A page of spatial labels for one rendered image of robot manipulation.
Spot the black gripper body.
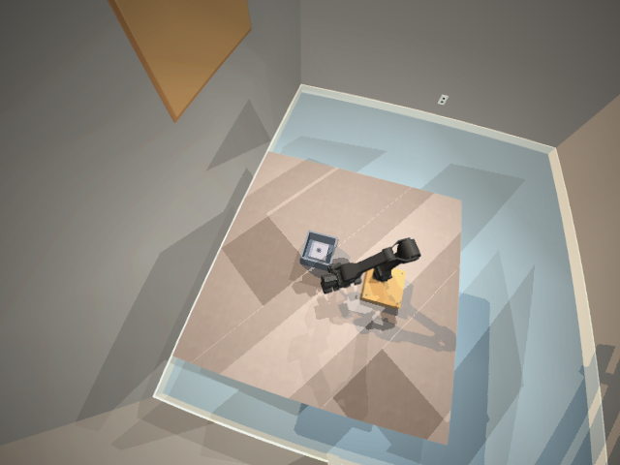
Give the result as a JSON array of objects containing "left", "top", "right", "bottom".
[{"left": 321, "top": 278, "right": 362, "bottom": 295}]

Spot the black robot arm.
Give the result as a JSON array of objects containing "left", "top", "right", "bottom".
[{"left": 321, "top": 237, "right": 421, "bottom": 290}]

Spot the white flat plate with hole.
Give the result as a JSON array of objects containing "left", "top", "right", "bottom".
[{"left": 308, "top": 240, "right": 329, "bottom": 263}]

